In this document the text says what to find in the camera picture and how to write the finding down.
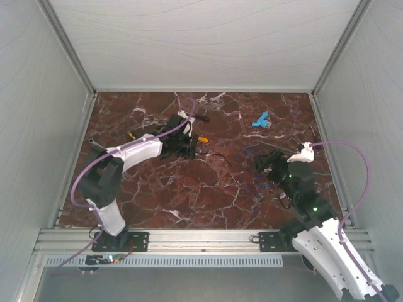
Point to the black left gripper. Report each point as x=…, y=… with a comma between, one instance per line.
x=186, y=153

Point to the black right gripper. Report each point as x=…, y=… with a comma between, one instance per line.
x=277, y=158

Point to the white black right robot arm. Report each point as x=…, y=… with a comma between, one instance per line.
x=316, y=232

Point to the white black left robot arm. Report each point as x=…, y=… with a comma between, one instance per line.
x=100, y=179

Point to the blue plastic connector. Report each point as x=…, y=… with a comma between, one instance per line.
x=263, y=121

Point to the small black screwdriver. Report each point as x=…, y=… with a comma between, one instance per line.
x=316, y=137

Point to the black yellow screwdriver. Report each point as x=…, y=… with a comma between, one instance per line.
x=132, y=135

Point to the silver wrench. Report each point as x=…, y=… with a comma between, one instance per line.
x=93, y=142

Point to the yellow handled screwdriver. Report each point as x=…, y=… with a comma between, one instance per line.
x=203, y=139

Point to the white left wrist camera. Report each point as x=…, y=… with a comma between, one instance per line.
x=187, y=128

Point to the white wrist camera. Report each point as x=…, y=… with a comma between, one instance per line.
x=305, y=155
x=187, y=128

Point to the black handled screwdriver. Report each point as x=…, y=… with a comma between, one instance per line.
x=202, y=117

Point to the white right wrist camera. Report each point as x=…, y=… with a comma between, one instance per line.
x=305, y=155

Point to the black right mount plate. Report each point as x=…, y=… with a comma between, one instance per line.
x=273, y=242

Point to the black mount plate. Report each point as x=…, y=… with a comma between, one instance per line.
x=135, y=240
x=273, y=242

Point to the black left mount plate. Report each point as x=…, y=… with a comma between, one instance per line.
x=135, y=240

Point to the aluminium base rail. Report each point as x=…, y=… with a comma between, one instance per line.
x=68, y=241

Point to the grey slotted cable duct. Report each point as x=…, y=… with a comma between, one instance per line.
x=170, y=261

